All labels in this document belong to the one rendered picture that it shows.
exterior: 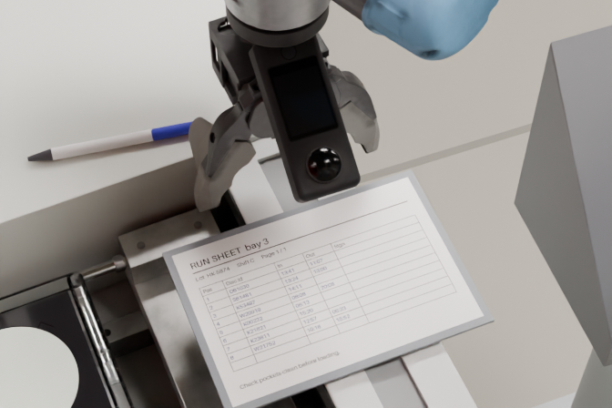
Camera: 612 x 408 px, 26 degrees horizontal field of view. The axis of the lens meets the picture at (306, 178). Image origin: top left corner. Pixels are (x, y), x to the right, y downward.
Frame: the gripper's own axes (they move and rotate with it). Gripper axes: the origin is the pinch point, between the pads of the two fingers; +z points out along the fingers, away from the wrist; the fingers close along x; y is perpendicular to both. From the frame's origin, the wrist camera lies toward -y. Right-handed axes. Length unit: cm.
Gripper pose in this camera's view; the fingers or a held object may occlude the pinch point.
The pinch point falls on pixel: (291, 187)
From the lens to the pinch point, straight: 105.3
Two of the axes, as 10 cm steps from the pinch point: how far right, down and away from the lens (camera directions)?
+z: 0.0, 5.8, 8.2
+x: -9.2, 3.2, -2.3
